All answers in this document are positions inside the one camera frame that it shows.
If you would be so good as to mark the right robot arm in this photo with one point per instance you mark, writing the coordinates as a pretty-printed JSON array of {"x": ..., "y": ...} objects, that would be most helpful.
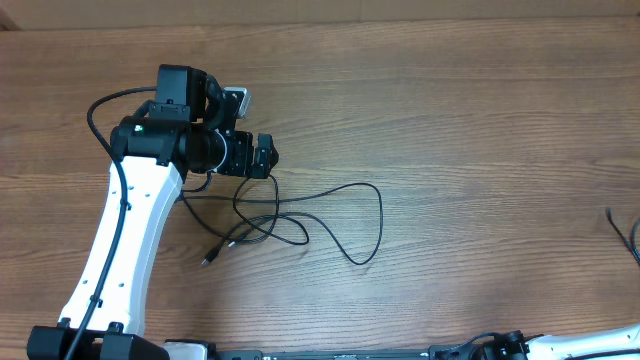
[{"x": 617, "y": 344}]

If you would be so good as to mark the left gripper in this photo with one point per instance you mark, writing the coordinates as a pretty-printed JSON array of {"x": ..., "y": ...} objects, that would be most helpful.
[{"x": 240, "y": 164}]

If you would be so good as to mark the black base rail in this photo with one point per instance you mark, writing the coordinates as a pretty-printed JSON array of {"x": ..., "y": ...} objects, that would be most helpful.
[{"x": 340, "y": 355}]

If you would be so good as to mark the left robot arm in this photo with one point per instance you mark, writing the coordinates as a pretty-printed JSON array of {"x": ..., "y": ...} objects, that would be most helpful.
[{"x": 189, "y": 127}]

